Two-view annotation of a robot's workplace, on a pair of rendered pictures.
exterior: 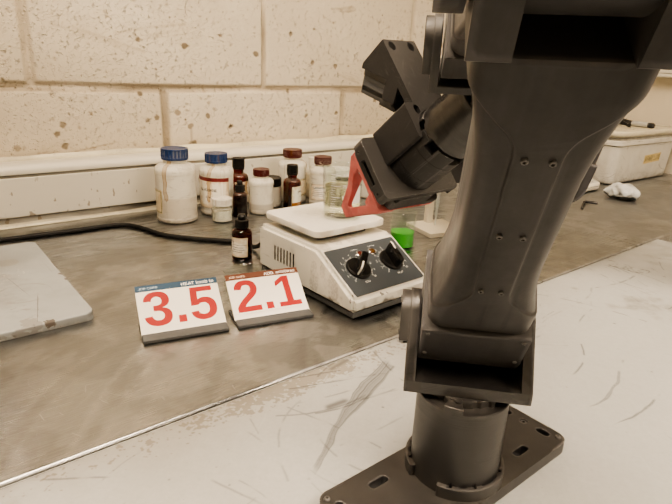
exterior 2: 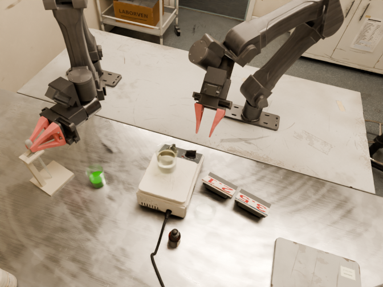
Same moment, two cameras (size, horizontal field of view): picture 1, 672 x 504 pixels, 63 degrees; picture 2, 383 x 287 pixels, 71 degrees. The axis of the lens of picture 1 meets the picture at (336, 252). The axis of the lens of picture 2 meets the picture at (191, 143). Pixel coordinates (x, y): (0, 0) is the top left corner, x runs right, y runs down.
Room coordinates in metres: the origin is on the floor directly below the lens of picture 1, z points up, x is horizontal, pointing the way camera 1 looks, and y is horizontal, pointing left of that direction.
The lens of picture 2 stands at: (0.90, 0.32, 1.56)
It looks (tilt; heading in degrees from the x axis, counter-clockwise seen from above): 51 degrees down; 232
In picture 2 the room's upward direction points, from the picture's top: 7 degrees clockwise
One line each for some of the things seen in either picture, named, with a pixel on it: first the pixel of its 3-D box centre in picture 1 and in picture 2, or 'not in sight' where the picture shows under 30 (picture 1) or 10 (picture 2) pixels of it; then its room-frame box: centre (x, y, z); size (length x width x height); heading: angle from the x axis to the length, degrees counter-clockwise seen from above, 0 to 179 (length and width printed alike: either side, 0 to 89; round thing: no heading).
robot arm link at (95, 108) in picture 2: not in sight; (86, 104); (0.81, -0.25, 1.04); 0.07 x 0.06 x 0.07; 25
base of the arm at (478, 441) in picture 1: (457, 431); (252, 109); (0.33, -0.09, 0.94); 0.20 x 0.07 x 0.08; 130
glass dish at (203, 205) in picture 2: (244, 278); (205, 210); (0.67, 0.12, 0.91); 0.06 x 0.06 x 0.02
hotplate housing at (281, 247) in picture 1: (335, 253); (171, 176); (0.70, 0.00, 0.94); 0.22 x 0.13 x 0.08; 41
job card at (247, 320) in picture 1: (268, 296); (219, 183); (0.59, 0.08, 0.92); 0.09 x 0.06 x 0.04; 116
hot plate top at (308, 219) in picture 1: (324, 217); (168, 176); (0.72, 0.02, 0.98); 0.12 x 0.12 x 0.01; 41
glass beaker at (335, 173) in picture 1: (340, 189); (167, 160); (0.71, 0.00, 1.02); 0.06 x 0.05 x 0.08; 74
